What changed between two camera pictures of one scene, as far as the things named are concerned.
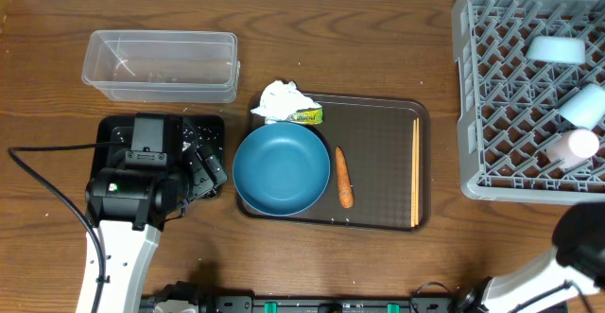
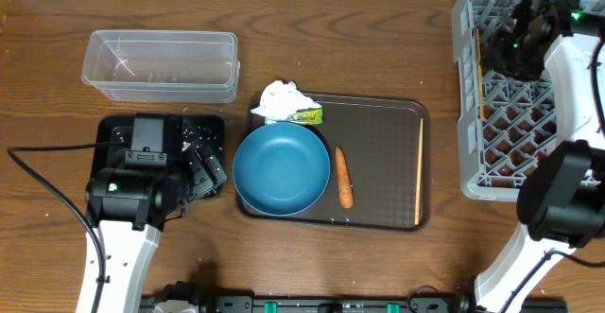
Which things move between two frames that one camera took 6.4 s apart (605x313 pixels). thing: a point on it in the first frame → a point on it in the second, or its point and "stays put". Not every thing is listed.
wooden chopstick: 412,200 → 479,76
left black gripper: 209,177 stays put
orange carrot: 345,185 stays put
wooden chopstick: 417,198 stays put
